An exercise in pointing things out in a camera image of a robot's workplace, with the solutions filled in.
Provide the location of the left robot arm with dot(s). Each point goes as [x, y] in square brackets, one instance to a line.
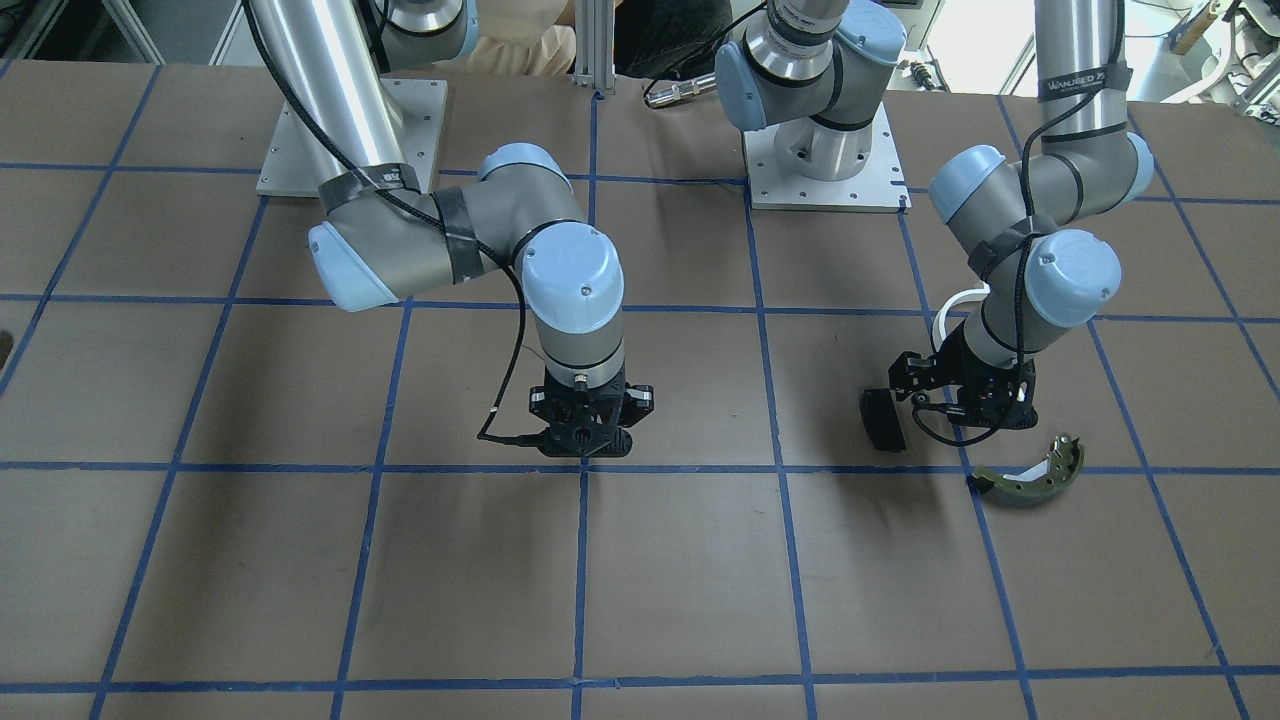
[817, 71]

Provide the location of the silver metal tool handle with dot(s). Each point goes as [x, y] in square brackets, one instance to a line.
[680, 92]

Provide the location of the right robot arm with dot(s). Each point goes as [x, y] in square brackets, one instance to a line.
[385, 238]

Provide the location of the green brake shoe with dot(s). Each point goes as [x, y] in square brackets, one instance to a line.
[1048, 479]

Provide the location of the black brake pad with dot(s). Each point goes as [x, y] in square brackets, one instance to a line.
[880, 420]

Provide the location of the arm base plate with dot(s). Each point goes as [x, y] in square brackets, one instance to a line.
[296, 164]
[799, 165]

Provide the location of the aluminium frame post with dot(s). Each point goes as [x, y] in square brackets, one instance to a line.
[594, 59]

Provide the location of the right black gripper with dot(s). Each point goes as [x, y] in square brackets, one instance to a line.
[640, 401]

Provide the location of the white curved plastic bracket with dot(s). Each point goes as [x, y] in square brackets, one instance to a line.
[939, 329]

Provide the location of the person in beige shirt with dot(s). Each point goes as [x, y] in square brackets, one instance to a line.
[524, 38]

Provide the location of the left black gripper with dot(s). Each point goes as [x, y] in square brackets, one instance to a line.
[962, 362]

